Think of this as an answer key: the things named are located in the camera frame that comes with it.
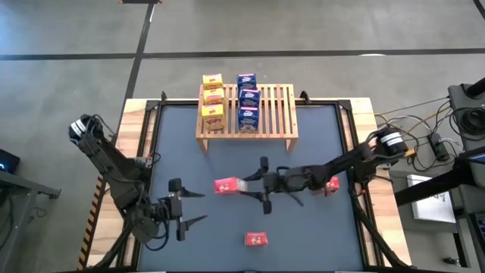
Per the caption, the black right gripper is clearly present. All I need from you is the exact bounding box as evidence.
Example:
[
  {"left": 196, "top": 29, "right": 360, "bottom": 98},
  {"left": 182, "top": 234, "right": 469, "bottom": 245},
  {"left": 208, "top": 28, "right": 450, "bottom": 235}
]
[{"left": 242, "top": 155, "right": 293, "bottom": 215}]

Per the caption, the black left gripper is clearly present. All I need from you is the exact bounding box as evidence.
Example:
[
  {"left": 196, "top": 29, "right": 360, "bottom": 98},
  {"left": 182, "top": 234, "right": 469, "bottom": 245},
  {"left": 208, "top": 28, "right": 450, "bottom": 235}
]
[{"left": 166, "top": 177, "right": 209, "bottom": 243}]

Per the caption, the red Froot Loops cereal box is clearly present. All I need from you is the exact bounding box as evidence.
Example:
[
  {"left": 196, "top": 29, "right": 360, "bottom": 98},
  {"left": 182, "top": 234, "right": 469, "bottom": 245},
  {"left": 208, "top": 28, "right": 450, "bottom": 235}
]
[
  {"left": 213, "top": 176, "right": 248, "bottom": 196},
  {"left": 244, "top": 231, "right": 269, "bottom": 247},
  {"left": 310, "top": 175, "right": 341, "bottom": 197}
]

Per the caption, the blue Frosted Flakes cereal box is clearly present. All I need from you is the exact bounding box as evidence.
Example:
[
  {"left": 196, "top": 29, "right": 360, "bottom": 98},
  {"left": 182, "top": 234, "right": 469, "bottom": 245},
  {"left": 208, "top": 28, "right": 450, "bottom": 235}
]
[
  {"left": 236, "top": 73, "right": 258, "bottom": 90},
  {"left": 237, "top": 106, "right": 261, "bottom": 134},
  {"left": 238, "top": 88, "right": 261, "bottom": 108}
]

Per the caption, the yellow Corn Pops cereal box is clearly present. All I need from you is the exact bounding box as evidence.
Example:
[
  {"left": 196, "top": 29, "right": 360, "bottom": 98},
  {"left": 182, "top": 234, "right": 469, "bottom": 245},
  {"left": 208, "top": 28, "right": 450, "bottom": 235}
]
[
  {"left": 202, "top": 73, "right": 225, "bottom": 91},
  {"left": 203, "top": 87, "right": 226, "bottom": 106},
  {"left": 201, "top": 103, "right": 227, "bottom": 132}
]

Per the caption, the wooden slatted shelf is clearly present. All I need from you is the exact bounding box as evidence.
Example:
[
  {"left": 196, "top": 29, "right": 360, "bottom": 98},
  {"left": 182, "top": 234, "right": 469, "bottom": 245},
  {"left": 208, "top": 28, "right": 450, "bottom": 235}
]
[{"left": 195, "top": 83, "right": 299, "bottom": 152}]

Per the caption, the yellow black hazard tape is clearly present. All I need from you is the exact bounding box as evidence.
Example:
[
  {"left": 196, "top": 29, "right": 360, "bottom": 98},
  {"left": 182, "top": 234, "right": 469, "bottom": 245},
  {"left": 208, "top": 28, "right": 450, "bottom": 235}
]
[{"left": 77, "top": 174, "right": 105, "bottom": 271}]

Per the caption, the grey desk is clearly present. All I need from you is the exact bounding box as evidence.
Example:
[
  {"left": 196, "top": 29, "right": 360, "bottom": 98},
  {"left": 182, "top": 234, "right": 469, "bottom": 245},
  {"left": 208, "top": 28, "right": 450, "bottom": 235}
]
[{"left": 0, "top": 170, "right": 61, "bottom": 273}]

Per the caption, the black metal beam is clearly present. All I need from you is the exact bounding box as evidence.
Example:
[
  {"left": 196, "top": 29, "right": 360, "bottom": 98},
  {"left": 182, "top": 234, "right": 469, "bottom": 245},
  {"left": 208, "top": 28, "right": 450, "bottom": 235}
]
[{"left": 393, "top": 157, "right": 485, "bottom": 207}]

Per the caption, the white board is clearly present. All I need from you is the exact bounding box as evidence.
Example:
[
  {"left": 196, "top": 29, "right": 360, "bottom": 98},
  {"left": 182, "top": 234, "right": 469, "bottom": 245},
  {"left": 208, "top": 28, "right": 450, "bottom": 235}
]
[{"left": 406, "top": 173, "right": 458, "bottom": 224}]

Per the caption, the black power strip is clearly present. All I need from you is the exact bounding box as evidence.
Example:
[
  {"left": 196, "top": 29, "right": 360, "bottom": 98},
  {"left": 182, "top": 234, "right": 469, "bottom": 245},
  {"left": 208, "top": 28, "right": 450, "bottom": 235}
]
[{"left": 427, "top": 132, "right": 450, "bottom": 161}]

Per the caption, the black electronic device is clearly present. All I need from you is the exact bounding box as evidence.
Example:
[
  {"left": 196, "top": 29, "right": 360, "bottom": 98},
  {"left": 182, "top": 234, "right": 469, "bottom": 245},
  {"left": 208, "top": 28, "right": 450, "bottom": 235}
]
[{"left": 0, "top": 148, "right": 22, "bottom": 174}]

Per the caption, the grey equipment stand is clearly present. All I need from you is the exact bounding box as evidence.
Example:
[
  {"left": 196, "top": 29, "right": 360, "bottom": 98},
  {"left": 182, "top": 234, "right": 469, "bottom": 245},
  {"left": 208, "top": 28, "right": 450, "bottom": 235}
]
[{"left": 446, "top": 77, "right": 485, "bottom": 152}]

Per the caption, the black table frame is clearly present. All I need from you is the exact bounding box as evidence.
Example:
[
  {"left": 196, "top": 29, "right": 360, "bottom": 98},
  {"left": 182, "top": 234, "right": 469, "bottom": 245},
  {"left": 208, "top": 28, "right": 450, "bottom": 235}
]
[{"left": 90, "top": 90, "right": 412, "bottom": 273}]

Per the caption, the grey cable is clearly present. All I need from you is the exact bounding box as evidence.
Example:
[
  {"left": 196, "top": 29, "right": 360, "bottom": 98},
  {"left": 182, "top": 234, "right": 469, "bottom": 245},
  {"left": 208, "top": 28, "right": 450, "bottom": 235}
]
[{"left": 378, "top": 96, "right": 452, "bottom": 117}]

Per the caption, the black cable coil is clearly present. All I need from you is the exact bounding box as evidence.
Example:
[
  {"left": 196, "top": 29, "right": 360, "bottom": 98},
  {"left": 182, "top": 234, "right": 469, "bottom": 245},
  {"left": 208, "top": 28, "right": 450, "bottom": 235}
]
[{"left": 452, "top": 108, "right": 485, "bottom": 140}]

